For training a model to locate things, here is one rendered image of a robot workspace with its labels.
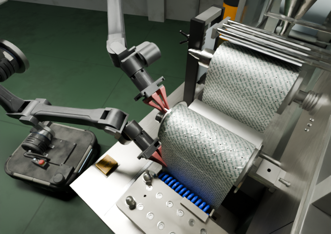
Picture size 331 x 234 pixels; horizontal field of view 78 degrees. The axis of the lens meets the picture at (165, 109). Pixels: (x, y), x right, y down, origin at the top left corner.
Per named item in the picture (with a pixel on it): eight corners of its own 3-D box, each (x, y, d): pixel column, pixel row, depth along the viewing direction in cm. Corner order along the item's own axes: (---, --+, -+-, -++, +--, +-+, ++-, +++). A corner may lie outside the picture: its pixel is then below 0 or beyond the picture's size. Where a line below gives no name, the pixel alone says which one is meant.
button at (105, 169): (108, 155, 95) (107, 153, 93) (118, 164, 92) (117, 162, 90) (96, 167, 91) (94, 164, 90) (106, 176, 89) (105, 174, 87)
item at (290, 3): (250, 81, 130) (292, -21, 87) (272, 90, 124) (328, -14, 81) (241, 93, 123) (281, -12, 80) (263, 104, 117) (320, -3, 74)
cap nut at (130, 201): (130, 194, 71) (128, 190, 67) (138, 201, 69) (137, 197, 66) (122, 203, 69) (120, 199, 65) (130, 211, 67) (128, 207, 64)
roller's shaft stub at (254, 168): (250, 167, 56) (255, 159, 53) (276, 182, 54) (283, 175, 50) (244, 179, 54) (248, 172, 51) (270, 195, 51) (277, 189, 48)
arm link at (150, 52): (115, 64, 71) (107, 45, 64) (140, 47, 74) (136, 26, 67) (136, 83, 66) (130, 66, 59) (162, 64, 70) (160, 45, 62)
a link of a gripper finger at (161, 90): (153, 121, 66) (136, 98, 66) (168, 109, 70) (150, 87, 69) (163, 117, 61) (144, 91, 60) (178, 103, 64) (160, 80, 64)
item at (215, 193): (162, 168, 78) (162, 142, 64) (216, 209, 68) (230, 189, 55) (161, 169, 78) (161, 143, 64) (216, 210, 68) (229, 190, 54)
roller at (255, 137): (197, 114, 84) (200, 93, 75) (257, 148, 73) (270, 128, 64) (180, 133, 78) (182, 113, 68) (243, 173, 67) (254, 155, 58)
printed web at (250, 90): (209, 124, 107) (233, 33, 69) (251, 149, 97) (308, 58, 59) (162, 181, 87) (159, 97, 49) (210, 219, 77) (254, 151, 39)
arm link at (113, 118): (14, 117, 78) (32, 96, 84) (25, 126, 83) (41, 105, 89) (111, 130, 65) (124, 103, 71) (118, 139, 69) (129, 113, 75)
